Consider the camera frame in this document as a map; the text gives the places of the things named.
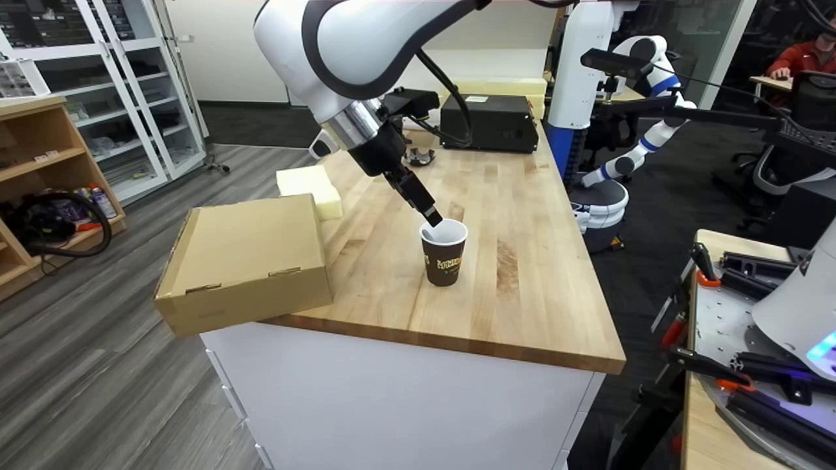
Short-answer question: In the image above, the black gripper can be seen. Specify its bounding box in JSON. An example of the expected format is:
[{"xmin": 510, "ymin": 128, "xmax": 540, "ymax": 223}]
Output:
[{"xmin": 348, "ymin": 123, "xmax": 447, "ymax": 231}]

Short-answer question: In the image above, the brown paper cup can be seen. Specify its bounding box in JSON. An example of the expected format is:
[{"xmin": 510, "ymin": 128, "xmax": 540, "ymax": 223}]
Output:
[{"xmin": 415, "ymin": 218, "xmax": 471, "ymax": 291}]

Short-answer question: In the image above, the black equipment box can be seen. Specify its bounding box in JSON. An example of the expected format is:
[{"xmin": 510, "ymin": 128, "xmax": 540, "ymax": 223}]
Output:
[{"xmin": 438, "ymin": 93, "xmax": 540, "ymax": 158}]

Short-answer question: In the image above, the pale yellow foam block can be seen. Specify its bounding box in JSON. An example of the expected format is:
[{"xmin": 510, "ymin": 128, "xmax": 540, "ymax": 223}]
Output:
[{"xmin": 274, "ymin": 163, "xmax": 344, "ymax": 223}]

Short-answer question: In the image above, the cardboard box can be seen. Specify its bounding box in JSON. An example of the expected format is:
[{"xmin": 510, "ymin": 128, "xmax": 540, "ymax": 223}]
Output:
[{"xmin": 151, "ymin": 193, "xmax": 336, "ymax": 341}]

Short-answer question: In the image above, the white and blue mobile robot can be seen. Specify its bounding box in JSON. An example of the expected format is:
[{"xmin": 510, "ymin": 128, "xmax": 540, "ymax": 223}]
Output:
[{"xmin": 545, "ymin": 0, "xmax": 699, "ymax": 232}]

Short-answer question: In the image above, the white table base cabinet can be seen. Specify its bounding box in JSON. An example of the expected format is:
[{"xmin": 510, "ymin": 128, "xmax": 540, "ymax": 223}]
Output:
[{"xmin": 199, "ymin": 322, "xmax": 609, "ymax": 470}]

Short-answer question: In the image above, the white glass door cabinet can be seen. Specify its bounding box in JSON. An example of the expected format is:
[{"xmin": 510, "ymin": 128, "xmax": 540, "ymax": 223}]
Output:
[{"xmin": 0, "ymin": 0, "xmax": 212, "ymax": 204}]

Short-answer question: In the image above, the grey metal plate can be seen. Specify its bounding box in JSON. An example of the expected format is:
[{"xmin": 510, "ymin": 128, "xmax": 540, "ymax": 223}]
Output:
[{"xmin": 689, "ymin": 278, "xmax": 836, "ymax": 440}]

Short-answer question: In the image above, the black office chair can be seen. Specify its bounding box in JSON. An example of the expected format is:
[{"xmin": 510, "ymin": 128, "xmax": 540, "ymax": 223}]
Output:
[{"xmin": 713, "ymin": 73, "xmax": 836, "ymax": 231}]

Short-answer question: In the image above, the wooden side table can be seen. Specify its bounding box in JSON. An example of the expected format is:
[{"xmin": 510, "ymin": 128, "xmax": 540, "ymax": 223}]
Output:
[{"xmin": 676, "ymin": 227, "xmax": 836, "ymax": 470}]

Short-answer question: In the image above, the wooden shelf unit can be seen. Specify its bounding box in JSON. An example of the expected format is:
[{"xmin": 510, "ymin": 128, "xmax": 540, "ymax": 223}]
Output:
[{"xmin": 0, "ymin": 93, "xmax": 129, "ymax": 304}]

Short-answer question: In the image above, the black tool with orange tip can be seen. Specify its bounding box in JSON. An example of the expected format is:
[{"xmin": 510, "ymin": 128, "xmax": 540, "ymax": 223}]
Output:
[{"xmin": 675, "ymin": 345, "xmax": 821, "ymax": 409}]

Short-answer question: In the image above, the person in red shirt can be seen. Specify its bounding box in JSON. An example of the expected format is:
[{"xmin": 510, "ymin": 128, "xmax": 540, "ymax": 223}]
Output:
[{"xmin": 765, "ymin": 16, "xmax": 836, "ymax": 85}]

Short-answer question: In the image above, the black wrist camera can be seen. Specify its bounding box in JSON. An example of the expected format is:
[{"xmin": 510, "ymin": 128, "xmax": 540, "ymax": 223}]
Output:
[{"xmin": 378, "ymin": 87, "xmax": 445, "ymax": 121}]

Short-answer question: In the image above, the red handled clamp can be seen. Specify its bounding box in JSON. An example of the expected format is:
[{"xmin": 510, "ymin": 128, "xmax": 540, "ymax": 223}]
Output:
[{"xmin": 655, "ymin": 295, "xmax": 697, "ymax": 354}]

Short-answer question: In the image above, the orange handled clamp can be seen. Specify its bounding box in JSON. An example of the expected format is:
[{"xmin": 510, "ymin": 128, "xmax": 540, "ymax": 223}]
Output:
[{"xmin": 689, "ymin": 243, "xmax": 726, "ymax": 292}]

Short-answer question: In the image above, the black bag with cables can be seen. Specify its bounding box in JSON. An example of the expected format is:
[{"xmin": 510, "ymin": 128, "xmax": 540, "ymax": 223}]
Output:
[{"xmin": 3, "ymin": 188, "xmax": 114, "ymax": 262}]

